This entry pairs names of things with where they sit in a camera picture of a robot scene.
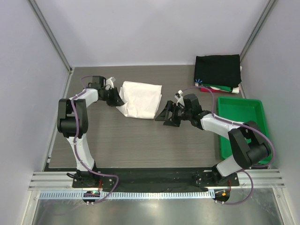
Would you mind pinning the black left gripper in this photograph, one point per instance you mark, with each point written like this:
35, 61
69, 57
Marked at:
116, 100

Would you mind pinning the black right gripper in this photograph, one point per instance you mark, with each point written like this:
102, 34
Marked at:
163, 116

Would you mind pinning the white t-shirt red print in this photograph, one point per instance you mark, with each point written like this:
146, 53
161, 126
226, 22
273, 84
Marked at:
141, 100

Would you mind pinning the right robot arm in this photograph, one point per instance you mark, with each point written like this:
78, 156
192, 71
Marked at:
249, 145

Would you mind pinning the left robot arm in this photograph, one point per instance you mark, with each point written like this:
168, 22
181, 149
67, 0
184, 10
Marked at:
73, 123

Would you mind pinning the folded red t-shirt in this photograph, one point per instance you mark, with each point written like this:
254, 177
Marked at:
206, 89

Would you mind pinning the folded green t-shirt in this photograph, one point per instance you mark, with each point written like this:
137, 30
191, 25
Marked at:
222, 88

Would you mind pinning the green plastic tray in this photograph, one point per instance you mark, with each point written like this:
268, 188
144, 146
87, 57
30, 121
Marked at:
243, 110

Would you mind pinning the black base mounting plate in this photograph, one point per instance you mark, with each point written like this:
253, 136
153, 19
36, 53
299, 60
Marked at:
154, 180

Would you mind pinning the folded white t-shirt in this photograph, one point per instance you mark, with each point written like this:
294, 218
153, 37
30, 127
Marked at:
235, 90

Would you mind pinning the aluminium extrusion crossbar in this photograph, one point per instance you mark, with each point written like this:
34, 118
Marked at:
264, 178

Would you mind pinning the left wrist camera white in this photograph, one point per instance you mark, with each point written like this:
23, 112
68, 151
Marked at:
109, 84

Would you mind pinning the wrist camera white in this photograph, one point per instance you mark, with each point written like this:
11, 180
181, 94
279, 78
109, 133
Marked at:
109, 84
179, 97

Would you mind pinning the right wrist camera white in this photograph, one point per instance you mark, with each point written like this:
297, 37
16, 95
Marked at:
179, 97

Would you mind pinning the slotted cable duct rail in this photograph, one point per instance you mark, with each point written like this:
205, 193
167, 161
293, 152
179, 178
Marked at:
90, 195

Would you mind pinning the left aluminium frame post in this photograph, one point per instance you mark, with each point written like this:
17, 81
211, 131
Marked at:
38, 13

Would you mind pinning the aluminium frame post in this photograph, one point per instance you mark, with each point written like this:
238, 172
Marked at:
38, 13
258, 26

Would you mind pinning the right aluminium frame post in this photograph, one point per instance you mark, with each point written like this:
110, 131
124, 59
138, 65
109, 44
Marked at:
258, 26

